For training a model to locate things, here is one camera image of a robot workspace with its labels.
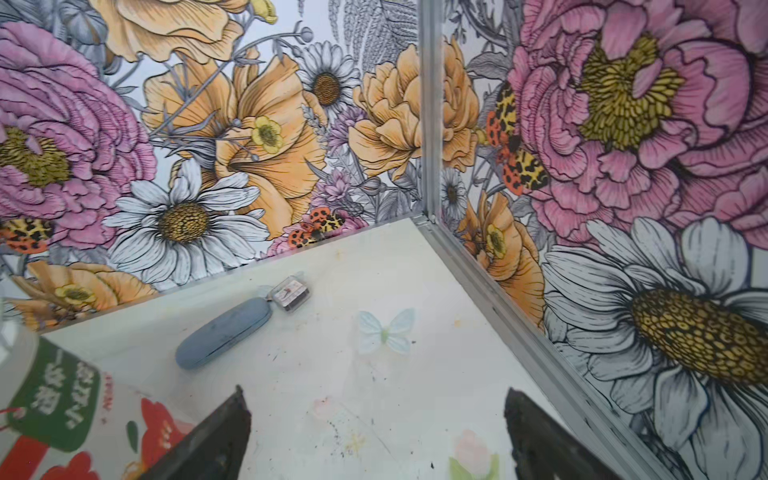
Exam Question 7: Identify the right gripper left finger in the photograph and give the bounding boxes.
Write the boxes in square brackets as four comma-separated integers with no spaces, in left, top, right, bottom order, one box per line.
[140,385,252,480]

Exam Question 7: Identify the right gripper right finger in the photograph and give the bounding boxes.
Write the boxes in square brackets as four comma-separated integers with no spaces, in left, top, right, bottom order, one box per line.
[504,388,620,480]

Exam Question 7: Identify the white paper bag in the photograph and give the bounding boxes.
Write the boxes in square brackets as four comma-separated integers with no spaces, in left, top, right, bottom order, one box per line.
[1,322,197,479]

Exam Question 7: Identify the small white tag card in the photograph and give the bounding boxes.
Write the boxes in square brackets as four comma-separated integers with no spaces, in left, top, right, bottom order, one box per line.
[268,275,310,312]

